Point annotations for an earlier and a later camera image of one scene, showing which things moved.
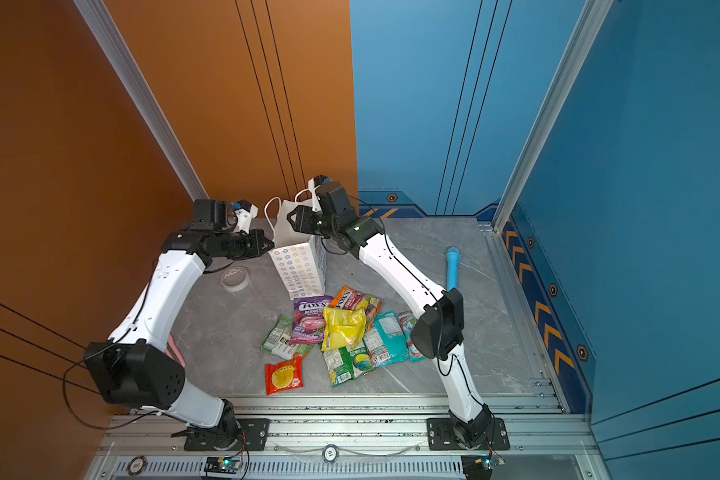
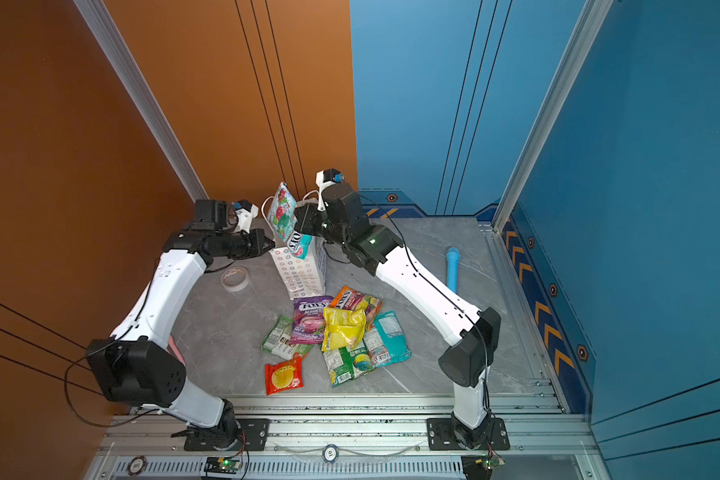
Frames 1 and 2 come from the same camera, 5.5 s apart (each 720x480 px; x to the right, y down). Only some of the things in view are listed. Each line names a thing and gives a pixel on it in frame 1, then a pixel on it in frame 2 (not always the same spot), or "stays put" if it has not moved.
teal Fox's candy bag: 408,321 -> 282,214
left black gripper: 255,237 stays put
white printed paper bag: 299,255 stays put
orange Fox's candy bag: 354,300 stays put
